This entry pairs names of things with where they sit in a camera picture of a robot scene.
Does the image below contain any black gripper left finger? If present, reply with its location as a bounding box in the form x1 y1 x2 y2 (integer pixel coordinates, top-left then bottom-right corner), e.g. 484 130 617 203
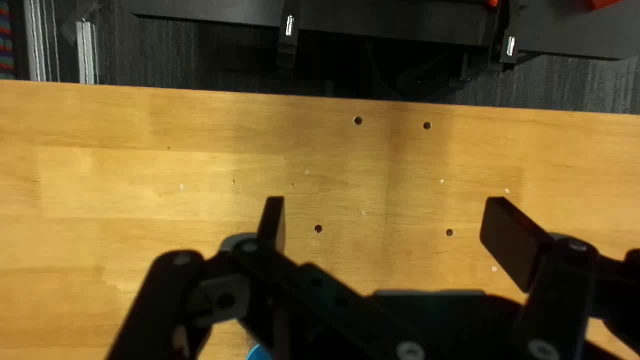
107 194 428 360

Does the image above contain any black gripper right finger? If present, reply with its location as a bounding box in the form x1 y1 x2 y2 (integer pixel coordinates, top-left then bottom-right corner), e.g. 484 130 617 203
479 196 640 360

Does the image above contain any black clamp with silver label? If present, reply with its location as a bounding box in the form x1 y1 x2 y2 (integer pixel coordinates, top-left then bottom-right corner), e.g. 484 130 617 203
278 0 305 50
498 0 525 69

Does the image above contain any red object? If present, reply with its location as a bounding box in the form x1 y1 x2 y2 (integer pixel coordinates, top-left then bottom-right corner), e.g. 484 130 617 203
584 0 624 12

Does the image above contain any aluminium profile bar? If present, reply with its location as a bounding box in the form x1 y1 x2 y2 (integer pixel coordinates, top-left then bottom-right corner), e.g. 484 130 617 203
74 18 100 86

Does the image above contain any silver metal post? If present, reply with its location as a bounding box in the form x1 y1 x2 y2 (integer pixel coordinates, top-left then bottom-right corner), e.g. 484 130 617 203
23 0 50 84

